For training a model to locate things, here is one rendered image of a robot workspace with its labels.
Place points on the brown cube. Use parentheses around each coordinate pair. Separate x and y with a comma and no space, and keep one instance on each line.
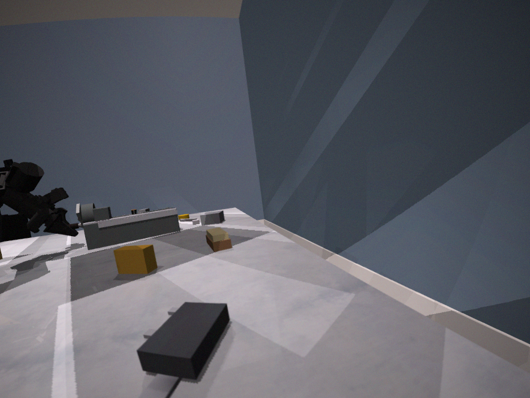
(135,259)

